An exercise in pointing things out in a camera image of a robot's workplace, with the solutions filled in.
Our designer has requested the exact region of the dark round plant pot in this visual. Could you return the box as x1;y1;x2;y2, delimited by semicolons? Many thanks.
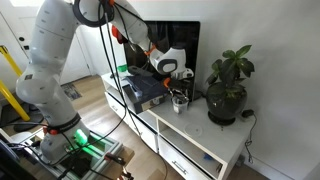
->
206;82;247;126

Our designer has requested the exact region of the black power adapter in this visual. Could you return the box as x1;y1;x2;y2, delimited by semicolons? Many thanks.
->
241;109;254;118

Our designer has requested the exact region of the green small object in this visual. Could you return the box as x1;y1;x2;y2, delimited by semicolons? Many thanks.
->
117;64;128;72

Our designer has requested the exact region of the black stand base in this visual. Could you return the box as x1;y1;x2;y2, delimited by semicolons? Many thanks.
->
0;103;44;132

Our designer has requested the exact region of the black flat screen monitor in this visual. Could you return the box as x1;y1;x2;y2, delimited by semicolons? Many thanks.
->
124;21;200;99

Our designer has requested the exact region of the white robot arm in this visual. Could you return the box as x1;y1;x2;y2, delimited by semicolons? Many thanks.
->
16;0;194;163

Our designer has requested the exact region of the white tv cabinet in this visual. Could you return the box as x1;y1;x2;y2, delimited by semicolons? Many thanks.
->
102;73;253;180

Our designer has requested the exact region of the clear plastic cup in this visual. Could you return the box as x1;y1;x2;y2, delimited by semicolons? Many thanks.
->
171;95;190;115

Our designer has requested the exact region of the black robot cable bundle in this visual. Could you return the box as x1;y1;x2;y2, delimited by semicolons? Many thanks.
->
96;0;169;180

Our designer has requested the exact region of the white door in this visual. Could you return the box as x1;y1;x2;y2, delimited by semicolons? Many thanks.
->
0;0;92;84

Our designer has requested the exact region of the yellow stand pole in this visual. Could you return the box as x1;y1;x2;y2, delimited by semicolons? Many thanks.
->
0;45;30;121

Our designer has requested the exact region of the black power cable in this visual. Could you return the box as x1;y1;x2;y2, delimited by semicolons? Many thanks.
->
244;114;258;164

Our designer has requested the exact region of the blue object in shelf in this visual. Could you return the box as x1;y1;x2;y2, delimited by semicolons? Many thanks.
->
203;153;214;161

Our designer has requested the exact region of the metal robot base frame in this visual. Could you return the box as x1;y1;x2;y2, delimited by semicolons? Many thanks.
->
21;130;134;180

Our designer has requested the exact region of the green potted plant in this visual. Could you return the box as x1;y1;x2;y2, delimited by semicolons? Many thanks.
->
206;45;255;99

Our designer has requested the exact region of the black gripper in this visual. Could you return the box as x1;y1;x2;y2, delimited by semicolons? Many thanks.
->
163;69;194;103

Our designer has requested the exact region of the dark blue box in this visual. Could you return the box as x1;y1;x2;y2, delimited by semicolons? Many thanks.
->
122;76;168;114

